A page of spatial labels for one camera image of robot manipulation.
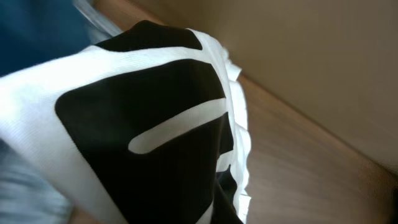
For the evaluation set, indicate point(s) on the white t-shirt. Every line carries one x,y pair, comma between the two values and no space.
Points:
149,126

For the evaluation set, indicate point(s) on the blue button shirt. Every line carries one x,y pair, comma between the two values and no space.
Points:
36,31

